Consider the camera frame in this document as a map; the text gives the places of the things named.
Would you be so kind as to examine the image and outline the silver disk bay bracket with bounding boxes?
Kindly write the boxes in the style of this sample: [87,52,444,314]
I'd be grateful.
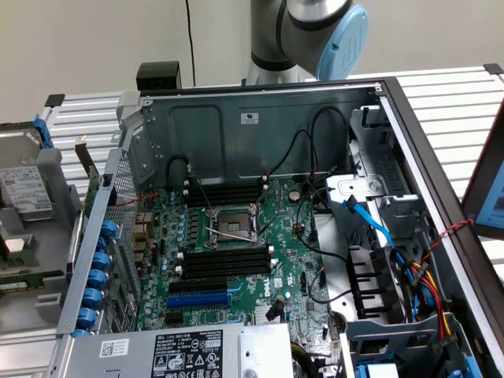
[325,174,387,217]

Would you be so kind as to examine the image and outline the silver socket locking lever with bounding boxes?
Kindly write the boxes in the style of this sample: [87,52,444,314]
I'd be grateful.
[187,165,216,209]
[206,227,258,243]

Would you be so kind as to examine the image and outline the grey parts rack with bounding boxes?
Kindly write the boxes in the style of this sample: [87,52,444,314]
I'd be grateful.
[0,121,86,339]

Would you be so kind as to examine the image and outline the metal rear port stack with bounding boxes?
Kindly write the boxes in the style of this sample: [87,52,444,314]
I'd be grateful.
[132,212,155,265]

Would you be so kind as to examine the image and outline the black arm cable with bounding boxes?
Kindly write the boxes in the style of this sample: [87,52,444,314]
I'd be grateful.
[184,0,197,88]

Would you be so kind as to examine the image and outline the blue expansion slot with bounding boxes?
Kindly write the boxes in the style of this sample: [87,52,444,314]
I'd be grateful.
[165,292,232,311]

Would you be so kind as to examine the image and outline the silver CPU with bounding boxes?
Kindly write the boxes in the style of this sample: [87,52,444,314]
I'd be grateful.
[2,235,33,258]

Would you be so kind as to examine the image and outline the RAM slot white latches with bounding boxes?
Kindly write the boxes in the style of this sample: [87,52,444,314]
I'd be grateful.
[176,245,276,261]
[174,258,276,274]
[182,184,270,202]
[182,175,270,191]

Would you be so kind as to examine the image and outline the open grey PC case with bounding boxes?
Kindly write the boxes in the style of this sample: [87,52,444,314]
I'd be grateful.
[50,76,504,378]

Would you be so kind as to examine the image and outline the thick twisted red black wire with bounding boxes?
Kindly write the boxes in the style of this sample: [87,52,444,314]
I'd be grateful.
[421,218,476,269]

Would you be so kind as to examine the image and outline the thin red black wire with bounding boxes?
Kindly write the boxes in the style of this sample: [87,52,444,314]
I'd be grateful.
[113,190,161,253]

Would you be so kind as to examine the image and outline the dark laptop with lit screen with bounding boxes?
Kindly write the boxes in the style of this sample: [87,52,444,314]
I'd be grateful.
[461,98,504,242]

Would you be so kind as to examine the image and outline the red yellow black power wires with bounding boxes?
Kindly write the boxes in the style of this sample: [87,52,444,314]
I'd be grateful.
[405,258,456,343]

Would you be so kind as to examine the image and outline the silver hard disk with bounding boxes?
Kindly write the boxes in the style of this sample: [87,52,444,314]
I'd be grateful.
[0,128,56,222]

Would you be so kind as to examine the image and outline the green graphics card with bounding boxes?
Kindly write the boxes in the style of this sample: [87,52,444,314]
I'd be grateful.
[74,135,103,213]

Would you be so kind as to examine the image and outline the green Dell motherboard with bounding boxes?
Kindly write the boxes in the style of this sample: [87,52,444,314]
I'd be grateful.
[137,179,335,335]

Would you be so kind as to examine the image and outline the long black expansion slot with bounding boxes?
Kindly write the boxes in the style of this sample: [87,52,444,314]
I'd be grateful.
[168,276,230,295]

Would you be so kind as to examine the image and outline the RAM slot black latches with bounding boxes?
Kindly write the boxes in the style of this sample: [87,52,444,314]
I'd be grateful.
[177,265,273,281]
[184,183,265,196]
[179,252,275,268]
[187,193,263,207]

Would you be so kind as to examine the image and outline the silver chipset heatsink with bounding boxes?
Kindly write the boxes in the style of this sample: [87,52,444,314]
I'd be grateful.
[254,303,287,326]

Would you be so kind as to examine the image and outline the blue disk rail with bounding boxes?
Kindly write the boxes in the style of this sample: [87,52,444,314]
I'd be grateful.
[33,113,54,150]

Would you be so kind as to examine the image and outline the CPU socket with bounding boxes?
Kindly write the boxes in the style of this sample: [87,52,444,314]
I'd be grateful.
[204,203,264,250]

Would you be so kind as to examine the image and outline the grey metal disk bay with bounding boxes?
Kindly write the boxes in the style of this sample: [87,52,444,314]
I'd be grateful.
[348,105,424,253]

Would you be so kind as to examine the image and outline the grey power supply with label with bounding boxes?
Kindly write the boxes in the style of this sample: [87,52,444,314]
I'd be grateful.
[58,322,295,378]

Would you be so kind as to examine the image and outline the black wire plug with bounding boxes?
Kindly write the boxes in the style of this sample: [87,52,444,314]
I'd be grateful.
[265,298,286,322]

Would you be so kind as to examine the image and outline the green RAM stick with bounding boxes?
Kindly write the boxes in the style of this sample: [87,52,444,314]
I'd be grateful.
[0,269,66,291]

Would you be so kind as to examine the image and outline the blue SATA wire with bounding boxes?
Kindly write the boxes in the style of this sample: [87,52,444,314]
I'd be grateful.
[342,195,421,328]

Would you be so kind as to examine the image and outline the black box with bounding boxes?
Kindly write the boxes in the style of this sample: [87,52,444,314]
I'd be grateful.
[135,61,183,92]

